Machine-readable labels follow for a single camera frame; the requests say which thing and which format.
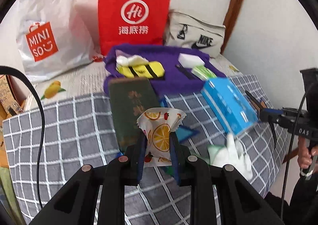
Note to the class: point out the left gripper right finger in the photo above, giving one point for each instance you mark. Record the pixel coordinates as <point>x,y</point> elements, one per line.
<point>176,157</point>

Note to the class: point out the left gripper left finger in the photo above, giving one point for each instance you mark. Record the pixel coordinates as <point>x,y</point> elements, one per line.
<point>138,158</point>

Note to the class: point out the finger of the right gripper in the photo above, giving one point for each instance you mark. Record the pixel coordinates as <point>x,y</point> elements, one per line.
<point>272,129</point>
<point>257,105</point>

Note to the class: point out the orange fruit print sachet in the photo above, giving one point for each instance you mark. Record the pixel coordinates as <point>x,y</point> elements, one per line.
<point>157,124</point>

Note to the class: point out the white mesh drawstring bag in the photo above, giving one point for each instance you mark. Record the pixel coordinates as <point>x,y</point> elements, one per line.
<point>233,154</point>

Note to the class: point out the green wet wipes pack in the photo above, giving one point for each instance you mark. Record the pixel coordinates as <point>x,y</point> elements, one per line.
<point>203,73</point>

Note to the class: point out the yellow black pouch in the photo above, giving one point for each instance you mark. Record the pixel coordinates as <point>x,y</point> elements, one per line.
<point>152,70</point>

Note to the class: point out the green white sachet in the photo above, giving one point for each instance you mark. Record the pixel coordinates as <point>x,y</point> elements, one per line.
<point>213,150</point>

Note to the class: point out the person right hand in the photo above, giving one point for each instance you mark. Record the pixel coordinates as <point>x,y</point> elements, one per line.
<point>305,155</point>

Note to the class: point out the blue tissue pack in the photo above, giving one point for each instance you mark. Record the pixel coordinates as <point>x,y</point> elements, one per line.
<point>231,108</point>

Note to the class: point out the dark green tea box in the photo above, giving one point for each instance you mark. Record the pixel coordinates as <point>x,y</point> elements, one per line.
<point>129,98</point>

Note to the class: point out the purple fleece cloth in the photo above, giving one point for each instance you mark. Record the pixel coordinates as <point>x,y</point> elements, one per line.
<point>174,81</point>

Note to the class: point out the newspaper with mango print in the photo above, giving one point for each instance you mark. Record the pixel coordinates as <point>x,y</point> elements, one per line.
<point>90,79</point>

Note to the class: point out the grey checked bed sheet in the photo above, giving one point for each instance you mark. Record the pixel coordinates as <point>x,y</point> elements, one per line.
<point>80,131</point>

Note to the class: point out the white Nike pouch bag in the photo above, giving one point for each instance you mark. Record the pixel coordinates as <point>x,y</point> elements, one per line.
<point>186,31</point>

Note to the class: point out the red Haidilao paper bag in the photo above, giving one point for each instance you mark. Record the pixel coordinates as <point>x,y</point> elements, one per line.
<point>137,22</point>

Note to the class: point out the white Miniso plastic bag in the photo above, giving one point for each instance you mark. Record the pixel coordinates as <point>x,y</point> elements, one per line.
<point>51,38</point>

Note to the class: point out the patterned gift box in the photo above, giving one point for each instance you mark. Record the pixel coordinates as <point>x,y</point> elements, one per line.
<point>8,97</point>

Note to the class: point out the wooden door frame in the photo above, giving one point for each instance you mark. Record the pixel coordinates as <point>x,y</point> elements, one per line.
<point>230,20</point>

